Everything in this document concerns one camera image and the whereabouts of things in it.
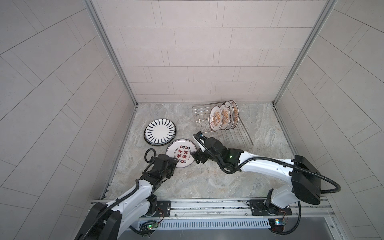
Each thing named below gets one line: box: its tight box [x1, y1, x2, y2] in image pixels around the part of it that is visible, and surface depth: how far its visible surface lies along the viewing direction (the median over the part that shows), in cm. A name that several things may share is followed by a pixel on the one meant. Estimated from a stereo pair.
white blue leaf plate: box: [143, 118, 177, 147], surface depth 99 cm
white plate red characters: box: [165, 138, 197, 169], surface depth 91 cm
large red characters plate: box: [223, 100, 235, 130], surface depth 95 cm
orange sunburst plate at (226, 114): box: [220, 104, 231, 130], surface depth 98 cm
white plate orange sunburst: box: [209, 105, 223, 132], surface depth 100 cm
